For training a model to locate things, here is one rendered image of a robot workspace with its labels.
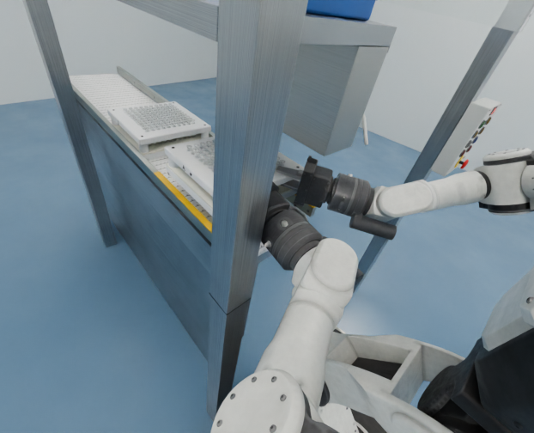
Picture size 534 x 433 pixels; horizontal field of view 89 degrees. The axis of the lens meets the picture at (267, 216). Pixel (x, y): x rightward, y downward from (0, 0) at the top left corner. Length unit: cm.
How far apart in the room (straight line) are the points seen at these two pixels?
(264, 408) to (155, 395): 114
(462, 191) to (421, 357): 36
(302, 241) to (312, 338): 16
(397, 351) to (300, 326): 37
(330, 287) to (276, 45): 28
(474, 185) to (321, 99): 38
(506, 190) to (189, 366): 125
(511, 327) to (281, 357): 25
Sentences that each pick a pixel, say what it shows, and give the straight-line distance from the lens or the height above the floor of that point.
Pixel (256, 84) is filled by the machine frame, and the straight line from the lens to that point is 30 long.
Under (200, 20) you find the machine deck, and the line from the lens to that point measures 36.
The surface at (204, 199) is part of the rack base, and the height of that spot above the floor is 92.
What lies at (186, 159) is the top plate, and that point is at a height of 97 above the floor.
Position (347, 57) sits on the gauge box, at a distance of 55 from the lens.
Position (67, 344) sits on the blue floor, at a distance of 156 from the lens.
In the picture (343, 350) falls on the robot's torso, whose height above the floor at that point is 68.
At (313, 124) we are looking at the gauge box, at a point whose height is 110.
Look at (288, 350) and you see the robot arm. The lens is 32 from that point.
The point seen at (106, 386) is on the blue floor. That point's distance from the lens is 142.
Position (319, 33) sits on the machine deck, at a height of 126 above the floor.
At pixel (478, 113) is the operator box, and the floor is 108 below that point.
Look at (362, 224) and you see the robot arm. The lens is 63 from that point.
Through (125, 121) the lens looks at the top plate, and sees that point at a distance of 101.
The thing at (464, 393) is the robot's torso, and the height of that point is 93.
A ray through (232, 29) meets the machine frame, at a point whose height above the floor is 126.
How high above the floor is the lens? 130
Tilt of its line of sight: 40 degrees down
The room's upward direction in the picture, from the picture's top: 11 degrees clockwise
